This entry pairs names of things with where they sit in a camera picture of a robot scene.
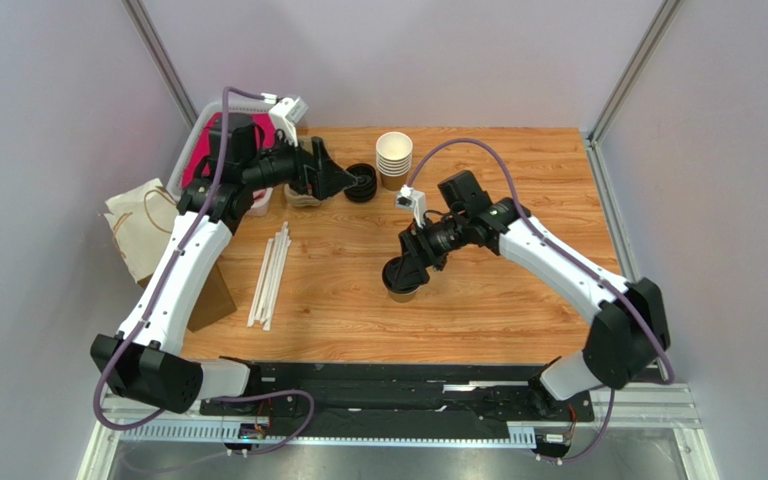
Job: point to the cardboard cup carrier tray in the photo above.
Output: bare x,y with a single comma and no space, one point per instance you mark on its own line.
298,200

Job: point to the brown paper bag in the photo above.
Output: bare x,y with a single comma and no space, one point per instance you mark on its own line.
141,221

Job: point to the white plastic basket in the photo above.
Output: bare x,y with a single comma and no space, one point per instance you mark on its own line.
243,105

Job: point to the brown paper coffee cup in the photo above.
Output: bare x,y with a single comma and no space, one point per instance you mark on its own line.
402,295

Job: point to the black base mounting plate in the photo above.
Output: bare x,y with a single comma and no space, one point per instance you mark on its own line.
399,401

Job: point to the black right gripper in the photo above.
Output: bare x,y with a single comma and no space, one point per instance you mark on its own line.
420,252

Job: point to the pink folded cloth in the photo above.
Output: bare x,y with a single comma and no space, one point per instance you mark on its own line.
201,147

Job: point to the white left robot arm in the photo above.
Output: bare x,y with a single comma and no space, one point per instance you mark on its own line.
142,361

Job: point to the black plastic cup lid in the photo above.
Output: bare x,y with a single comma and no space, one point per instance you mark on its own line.
402,273

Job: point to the stack of paper cups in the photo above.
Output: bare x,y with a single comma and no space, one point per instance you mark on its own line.
394,153

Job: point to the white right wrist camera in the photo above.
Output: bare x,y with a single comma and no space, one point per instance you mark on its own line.
413,200

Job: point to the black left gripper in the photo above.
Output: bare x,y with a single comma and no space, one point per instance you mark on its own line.
316,175

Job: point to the stack of black lids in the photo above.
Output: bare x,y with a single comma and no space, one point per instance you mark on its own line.
366,185

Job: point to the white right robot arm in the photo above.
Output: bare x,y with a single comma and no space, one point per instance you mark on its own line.
627,322

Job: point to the aluminium frame rail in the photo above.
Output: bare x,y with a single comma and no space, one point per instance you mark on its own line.
638,407

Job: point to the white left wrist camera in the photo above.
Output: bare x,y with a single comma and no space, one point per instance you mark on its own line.
285,115

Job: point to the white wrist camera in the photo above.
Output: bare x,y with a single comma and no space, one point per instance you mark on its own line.
285,115
413,200

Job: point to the white paper straw bundle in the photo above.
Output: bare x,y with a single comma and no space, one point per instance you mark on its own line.
269,281

